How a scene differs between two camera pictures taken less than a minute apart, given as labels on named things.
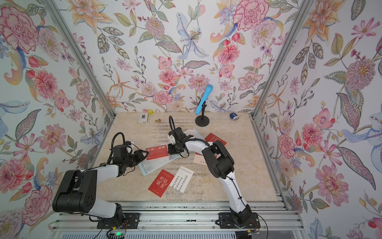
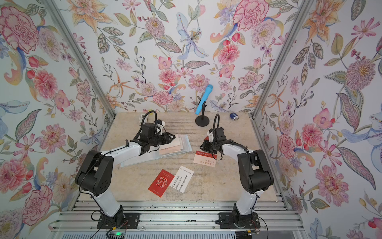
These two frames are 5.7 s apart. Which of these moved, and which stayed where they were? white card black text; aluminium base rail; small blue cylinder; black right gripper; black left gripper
Moved: black left gripper; black right gripper
Stayed: small blue cylinder; aluminium base rail; white card black text
